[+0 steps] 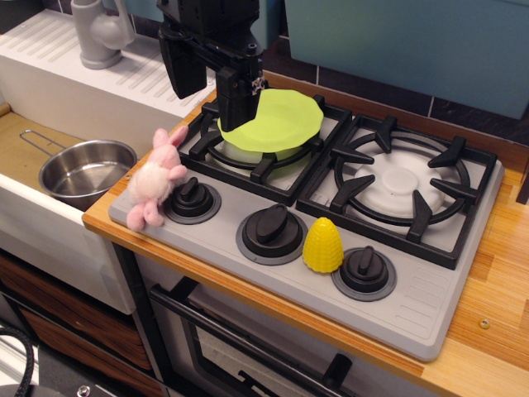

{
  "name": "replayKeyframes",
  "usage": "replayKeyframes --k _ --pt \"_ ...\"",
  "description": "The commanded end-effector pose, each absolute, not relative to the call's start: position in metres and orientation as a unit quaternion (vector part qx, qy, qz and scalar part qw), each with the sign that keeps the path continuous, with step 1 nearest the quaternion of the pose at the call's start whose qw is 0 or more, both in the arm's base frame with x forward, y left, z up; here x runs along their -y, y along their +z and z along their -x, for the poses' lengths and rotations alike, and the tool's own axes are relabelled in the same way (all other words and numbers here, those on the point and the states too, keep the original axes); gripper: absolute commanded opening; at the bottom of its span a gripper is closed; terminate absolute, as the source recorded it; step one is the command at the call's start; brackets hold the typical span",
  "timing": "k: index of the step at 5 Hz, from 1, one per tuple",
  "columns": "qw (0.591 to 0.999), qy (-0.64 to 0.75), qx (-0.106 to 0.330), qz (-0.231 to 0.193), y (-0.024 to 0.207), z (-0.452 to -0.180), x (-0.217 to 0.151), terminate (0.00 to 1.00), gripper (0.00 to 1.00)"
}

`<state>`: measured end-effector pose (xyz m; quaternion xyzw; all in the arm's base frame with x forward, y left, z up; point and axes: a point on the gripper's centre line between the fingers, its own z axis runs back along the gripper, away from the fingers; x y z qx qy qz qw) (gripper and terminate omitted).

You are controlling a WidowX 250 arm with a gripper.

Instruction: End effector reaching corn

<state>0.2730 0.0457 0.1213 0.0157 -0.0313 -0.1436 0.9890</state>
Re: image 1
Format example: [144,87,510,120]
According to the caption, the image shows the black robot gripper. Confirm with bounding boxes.
[156,1,263,132]

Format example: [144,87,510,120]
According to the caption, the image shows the yellow plastic toy corn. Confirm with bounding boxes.
[303,218,345,274]

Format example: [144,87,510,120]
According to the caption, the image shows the lime green plastic plate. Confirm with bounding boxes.
[221,88,324,153]

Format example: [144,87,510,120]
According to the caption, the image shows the black left burner grate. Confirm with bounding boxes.
[179,95,353,206]

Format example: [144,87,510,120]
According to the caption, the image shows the black burner grate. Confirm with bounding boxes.
[179,95,353,206]
[297,116,503,269]

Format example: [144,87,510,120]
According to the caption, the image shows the grey toy faucet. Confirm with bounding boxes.
[71,0,136,69]

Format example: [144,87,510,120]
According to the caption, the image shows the pink plush bunny toy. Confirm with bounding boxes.
[126,126,188,232]

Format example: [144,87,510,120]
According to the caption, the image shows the black left stove knob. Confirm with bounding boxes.
[163,177,222,225]

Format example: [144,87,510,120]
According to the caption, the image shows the black stove knob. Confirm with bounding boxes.
[236,204,308,266]
[163,177,222,225]
[331,246,397,302]

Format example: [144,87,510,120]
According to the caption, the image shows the white toy sink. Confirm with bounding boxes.
[1,10,215,314]

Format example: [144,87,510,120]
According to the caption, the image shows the black right burner grate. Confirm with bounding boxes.
[297,116,503,269]

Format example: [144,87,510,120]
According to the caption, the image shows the stainless steel pot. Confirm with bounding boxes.
[19,130,137,211]

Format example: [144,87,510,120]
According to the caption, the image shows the black middle stove knob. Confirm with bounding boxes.
[236,204,308,266]

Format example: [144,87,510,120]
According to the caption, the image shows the grey toy stove top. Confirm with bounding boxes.
[107,91,505,363]

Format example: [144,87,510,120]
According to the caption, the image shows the black right stove knob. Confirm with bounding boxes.
[331,246,397,302]

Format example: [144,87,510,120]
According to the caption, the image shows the toy oven door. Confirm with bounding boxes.
[136,256,430,396]

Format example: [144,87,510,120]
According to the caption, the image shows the wooden storage drawers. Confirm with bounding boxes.
[1,250,164,396]

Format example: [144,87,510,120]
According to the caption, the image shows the black oven door handle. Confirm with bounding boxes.
[149,285,352,396]

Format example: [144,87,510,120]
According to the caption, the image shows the black braided cable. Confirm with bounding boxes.
[0,323,41,397]

